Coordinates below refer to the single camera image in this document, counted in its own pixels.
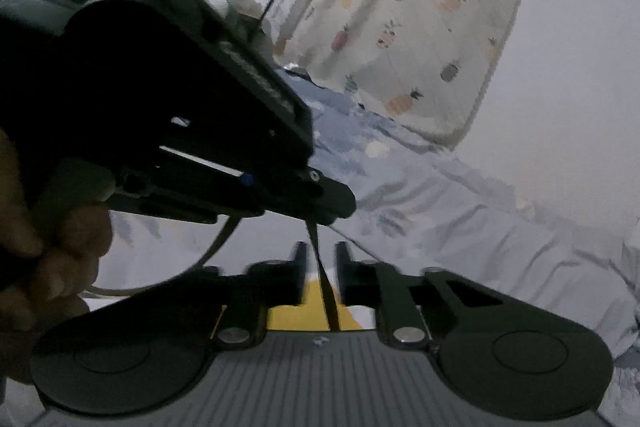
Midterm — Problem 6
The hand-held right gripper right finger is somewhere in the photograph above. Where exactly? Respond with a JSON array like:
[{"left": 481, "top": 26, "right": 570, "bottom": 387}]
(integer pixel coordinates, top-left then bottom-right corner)
[{"left": 333, "top": 242, "right": 504, "bottom": 349}]

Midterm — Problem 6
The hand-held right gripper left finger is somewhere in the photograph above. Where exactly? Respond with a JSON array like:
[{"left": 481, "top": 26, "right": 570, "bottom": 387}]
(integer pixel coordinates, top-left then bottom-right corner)
[{"left": 149, "top": 242, "right": 308, "bottom": 350}]

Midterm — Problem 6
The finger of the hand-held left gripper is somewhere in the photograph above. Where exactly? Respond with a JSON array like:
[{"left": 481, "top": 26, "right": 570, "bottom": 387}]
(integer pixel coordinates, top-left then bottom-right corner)
[{"left": 261, "top": 167, "right": 358, "bottom": 228}]

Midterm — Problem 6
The brown shoelace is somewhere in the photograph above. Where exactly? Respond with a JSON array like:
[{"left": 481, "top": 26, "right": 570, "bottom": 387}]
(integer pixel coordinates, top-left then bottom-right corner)
[{"left": 87, "top": 213, "right": 343, "bottom": 334}]

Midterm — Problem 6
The person's left hand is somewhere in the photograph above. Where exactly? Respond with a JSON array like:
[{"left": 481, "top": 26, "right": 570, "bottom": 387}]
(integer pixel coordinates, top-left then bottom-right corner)
[{"left": 0, "top": 128, "right": 114, "bottom": 384}]

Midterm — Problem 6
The white and yellow plastic bag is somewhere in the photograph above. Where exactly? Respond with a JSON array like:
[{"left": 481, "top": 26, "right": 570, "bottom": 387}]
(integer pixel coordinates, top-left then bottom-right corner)
[{"left": 82, "top": 279, "right": 381, "bottom": 338}]

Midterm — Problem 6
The blue printed quilt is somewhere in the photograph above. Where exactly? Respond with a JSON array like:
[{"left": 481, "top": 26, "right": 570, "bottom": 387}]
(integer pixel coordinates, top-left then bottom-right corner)
[{"left": 272, "top": 66, "right": 640, "bottom": 358}]

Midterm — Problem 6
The pineapple print curtain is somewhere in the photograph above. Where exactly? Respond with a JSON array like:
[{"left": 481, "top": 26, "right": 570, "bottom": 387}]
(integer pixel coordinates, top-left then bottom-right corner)
[{"left": 272, "top": 0, "right": 557, "bottom": 151}]

